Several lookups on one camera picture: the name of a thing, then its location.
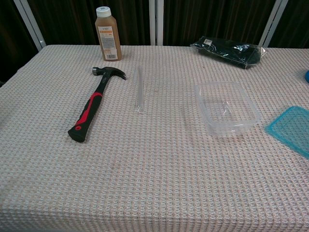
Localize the clear plastic food container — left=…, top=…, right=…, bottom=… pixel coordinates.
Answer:
left=194, top=81, right=263, bottom=138

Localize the blue translucent container lid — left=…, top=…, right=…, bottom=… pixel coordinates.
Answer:
left=265, top=105, right=309, bottom=160

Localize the clear glass test tube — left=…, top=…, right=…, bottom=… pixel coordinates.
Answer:
left=134, top=64, right=146, bottom=114

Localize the pink waffle weave tablecloth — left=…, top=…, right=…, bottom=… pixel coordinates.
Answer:
left=0, top=44, right=309, bottom=232

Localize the black and red claw hammer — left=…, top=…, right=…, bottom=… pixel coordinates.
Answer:
left=68, top=66, right=127, bottom=143

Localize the brown juice bottle white cap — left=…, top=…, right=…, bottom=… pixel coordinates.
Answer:
left=95, top=6, right=122, bottom=61

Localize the black item in plastic bag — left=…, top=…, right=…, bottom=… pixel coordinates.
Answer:
left=189, top=35, right=267, bottom=70

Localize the black pleated curtain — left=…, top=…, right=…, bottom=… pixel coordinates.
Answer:
left=0, top=0, right=309, bottom=84

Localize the white upright frame post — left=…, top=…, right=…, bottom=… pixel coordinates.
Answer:
left=156, top=0, right=164, bottom=46
left=148, top=0, right=155, bottom=46

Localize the white slanted frame post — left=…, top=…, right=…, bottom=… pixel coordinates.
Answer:
left=13, top=0, right=46, bottom=51
left=258, top=0, right=289, bottom=48

